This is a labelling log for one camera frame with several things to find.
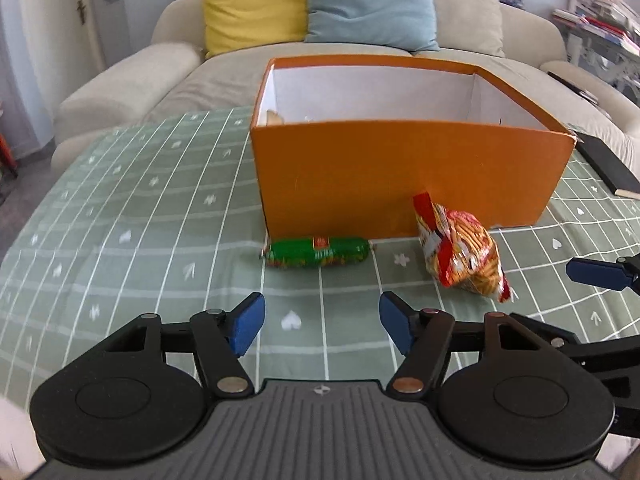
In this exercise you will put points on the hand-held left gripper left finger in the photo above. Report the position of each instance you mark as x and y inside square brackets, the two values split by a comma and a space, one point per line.
[247, 325]

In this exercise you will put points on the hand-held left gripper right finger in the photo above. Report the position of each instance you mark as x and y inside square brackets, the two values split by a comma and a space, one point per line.
[395, 322]

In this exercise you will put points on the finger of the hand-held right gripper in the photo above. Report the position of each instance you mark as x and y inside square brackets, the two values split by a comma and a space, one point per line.
[560, 340]
[595, 271]

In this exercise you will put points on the red orange noodle snack bag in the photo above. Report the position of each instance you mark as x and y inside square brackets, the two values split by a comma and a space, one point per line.
[460, 250]

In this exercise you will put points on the green sausage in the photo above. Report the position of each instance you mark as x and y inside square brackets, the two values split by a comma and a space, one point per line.
[315, 252]

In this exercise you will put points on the orange cardboard box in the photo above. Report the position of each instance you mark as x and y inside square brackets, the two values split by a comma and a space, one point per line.
[400, 175]

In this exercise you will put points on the black notebook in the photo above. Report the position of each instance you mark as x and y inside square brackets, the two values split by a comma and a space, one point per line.
[610, 165]

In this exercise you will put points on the green checked tablecloth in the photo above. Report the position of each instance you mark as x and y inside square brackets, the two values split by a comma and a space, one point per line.
[125, 240]

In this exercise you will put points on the black flat device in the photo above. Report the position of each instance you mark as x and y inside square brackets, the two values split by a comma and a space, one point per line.
[570, 85]

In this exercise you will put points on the white shelf with magazines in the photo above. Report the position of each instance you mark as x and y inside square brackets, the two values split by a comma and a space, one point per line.
[605, 20]

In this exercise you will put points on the beige sofa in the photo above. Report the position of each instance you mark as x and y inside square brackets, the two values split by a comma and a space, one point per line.
[125, 85]

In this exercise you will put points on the red black object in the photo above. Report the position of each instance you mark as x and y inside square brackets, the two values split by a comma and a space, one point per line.
[6, 157]

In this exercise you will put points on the yellow cushion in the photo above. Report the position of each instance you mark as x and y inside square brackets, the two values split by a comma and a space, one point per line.
[250, 10]

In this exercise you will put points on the light blue cushion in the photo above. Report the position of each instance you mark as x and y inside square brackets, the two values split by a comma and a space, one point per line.
[370, 5]

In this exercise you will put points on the white door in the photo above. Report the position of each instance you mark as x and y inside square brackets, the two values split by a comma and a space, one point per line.
[55, 20]

